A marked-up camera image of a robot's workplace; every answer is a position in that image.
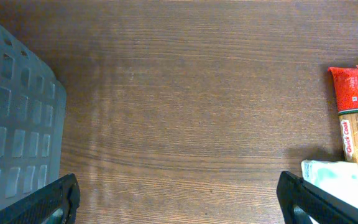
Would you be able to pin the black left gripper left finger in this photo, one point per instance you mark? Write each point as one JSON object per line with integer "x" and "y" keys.
{"x": 57, "y": 202}

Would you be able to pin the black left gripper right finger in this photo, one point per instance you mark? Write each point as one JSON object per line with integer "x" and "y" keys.
{"x": 302, "y": 202}

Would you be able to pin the small teal tissue pack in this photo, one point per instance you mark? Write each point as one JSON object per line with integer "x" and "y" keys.
{"x": 339, "y": 179}

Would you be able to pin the grey plastic mesh basket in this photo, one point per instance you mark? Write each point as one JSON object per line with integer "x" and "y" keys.
{"x": 32, "y": 111}

